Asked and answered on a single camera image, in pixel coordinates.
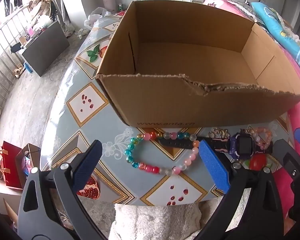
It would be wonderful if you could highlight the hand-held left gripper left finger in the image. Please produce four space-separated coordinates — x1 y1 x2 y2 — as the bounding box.
17 139 108 240

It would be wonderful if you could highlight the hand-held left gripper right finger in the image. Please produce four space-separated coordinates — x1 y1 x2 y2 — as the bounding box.
195 140 283 240

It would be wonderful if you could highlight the pink bead bracelet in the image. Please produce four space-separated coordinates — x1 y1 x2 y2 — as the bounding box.
251 127 273 148

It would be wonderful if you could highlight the purple smartwatch with black strap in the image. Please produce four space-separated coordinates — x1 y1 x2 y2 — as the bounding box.
160 131 274 160

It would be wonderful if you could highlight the colourful glass bead bracelet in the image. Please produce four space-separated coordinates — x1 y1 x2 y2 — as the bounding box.
124 130 199 176

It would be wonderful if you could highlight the brown cardboard box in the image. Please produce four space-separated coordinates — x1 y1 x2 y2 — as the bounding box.
95 0 300 128

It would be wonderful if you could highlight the brown paper bag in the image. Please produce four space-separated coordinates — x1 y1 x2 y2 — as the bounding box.
15 143 42 189

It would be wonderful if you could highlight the red paper bag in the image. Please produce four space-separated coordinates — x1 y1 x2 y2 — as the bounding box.
1 141 24 189

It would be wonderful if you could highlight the white fuzzy towel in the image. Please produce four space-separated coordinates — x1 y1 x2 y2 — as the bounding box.
110 197 230 240

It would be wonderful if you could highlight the pair of beige shoes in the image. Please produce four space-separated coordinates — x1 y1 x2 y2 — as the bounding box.
12 64 25 78

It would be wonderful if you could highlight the blue striped pillow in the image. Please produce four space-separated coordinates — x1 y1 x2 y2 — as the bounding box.
251 2 300 69

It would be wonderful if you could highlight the black cabinet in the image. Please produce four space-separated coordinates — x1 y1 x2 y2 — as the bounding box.
19 20 70 77

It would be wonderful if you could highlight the grey lace cloth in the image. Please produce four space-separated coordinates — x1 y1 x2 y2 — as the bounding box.
226 0 260 22

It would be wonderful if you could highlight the white plastic bag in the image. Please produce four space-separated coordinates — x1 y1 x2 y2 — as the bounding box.
84 7 112 28

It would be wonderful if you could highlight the pile of clothes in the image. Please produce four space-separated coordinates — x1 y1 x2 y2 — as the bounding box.
25 0 58 30

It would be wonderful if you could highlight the metal railing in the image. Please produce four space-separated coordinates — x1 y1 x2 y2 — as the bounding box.
0 5 30 155

